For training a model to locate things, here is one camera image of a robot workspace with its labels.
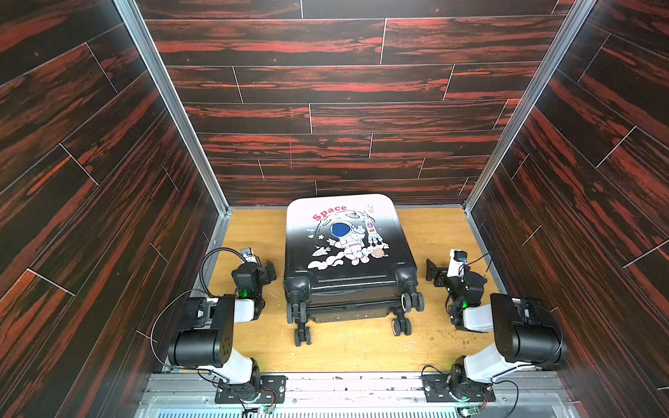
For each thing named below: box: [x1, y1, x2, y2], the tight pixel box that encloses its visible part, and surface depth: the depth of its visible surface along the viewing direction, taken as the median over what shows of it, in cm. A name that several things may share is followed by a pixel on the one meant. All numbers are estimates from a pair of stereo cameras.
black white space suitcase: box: [283, 193, 425, 347], surface depth 78 cm
